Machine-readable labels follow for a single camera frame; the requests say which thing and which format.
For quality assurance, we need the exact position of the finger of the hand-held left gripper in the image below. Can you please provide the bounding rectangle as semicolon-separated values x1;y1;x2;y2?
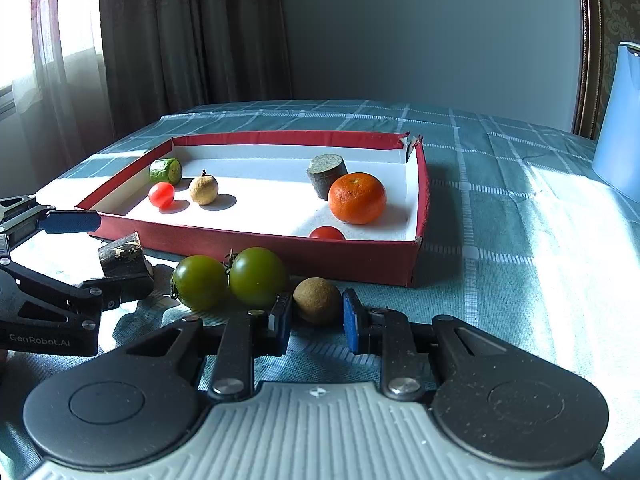
0;195;103;257
0;257;155;329

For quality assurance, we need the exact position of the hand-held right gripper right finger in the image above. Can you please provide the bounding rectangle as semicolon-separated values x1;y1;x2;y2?
341;288;516;402

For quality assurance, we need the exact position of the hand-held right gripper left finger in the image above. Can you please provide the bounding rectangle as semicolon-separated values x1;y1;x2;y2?
120;291;296;402

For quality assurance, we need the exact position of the green tomato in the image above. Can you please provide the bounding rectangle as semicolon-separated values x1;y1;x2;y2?
171;255;232;312
229;247;290;308

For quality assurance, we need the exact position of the dark wooden block piece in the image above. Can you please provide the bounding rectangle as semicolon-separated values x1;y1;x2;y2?
97;231;153;281

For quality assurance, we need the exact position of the red cardboard box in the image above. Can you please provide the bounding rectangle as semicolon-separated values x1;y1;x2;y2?
75;130;431;288

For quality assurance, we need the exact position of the green cucumber piece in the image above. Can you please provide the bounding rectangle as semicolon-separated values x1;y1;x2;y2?
149;158;183;185

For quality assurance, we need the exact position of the orange mandarin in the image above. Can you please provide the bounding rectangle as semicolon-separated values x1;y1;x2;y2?
328;172;388;225

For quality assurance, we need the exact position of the brown longan with stem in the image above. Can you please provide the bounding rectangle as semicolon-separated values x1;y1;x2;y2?
189;170;220;206

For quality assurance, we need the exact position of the sheer white curtain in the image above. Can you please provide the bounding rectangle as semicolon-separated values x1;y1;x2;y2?
0;0;108;166

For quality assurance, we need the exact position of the teal checked tablecloth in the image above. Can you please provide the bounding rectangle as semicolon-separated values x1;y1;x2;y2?
0;100;640;480

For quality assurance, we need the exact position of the brown patterned curtain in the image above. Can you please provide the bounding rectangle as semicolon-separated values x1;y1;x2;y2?
97;0;293;133

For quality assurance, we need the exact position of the blue jug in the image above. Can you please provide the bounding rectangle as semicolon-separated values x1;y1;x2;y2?
592;41;640;201

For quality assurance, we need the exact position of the wooden patterned headboard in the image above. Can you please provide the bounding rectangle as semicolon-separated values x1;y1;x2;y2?
572;0;640;141

